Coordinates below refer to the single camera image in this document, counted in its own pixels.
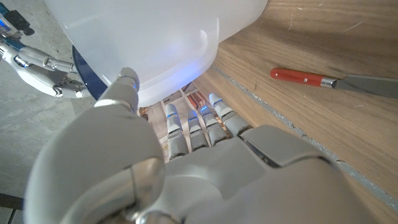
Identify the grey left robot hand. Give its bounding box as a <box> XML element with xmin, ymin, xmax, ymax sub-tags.
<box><xmin>23</xmin><ymin>67</ymin><xmax>379</xmax><ymax>224</ymax></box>

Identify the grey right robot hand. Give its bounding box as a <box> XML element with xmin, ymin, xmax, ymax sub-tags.
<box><xmin>0</xmin><ymin>42</ymin><xmax>87</xmax><ymax>99</ymax></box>

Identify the dark blue pitcher lid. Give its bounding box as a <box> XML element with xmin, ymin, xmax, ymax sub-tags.
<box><xmin>72</xmin><ymin>45</ymin><xmax>108</xmax><ymax>101</ymax></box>

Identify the translucent plastic pitcher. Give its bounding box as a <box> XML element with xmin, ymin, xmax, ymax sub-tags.
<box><xmin>43</xmin><ymin>0</ymin><xmax>269</xmax><ymax>108</ymax></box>

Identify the printed bookshelf backdrop cloth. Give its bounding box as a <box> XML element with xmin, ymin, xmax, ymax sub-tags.
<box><xmin>139</xmin><ymin>82</ymin><xmax>233</xmax><ymax>162</ymax></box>

